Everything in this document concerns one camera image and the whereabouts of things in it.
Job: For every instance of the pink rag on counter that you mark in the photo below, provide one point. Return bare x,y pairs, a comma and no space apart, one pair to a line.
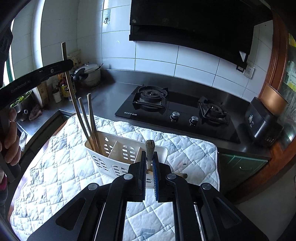
35,113

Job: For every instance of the green wall hook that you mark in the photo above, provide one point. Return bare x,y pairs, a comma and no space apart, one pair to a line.
106,16

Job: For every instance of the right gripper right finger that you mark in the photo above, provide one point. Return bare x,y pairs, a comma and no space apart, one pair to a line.
200,211

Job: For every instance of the black gas stove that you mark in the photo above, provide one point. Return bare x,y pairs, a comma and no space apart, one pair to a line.
162,107

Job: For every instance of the person's left hand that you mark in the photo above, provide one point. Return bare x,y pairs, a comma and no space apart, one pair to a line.
12,141

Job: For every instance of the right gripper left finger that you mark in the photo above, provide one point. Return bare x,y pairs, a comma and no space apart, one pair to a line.
97,212

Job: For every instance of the steel pressure cooker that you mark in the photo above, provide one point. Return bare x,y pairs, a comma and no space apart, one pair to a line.
88,74

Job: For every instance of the white quilted cloth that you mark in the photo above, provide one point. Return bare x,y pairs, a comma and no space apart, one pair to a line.
66,168

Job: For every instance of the black rice cooker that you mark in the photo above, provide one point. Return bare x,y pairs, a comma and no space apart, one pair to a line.
264,127

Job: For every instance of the copper coloured pot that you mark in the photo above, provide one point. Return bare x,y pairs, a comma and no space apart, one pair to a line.
273,100

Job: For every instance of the steel bowl with greens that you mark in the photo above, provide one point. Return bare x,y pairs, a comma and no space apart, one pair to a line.
23,105

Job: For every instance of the white plastic utensil holder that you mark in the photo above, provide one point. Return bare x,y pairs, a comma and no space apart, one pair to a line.
119,152

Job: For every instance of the wooden glass door cabinet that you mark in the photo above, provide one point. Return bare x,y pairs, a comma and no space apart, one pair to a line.
281,76

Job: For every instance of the black range hood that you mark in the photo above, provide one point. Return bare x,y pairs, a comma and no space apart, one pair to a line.
221,28

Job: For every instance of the small white jar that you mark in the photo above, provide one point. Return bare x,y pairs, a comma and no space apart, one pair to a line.
56,95

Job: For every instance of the green cabinet drawer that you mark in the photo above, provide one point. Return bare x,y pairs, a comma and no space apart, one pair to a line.
236,169

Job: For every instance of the white wall socket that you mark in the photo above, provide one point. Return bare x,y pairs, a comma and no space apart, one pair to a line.
249,71

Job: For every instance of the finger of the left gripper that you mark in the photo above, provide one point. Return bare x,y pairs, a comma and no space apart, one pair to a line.
31,80

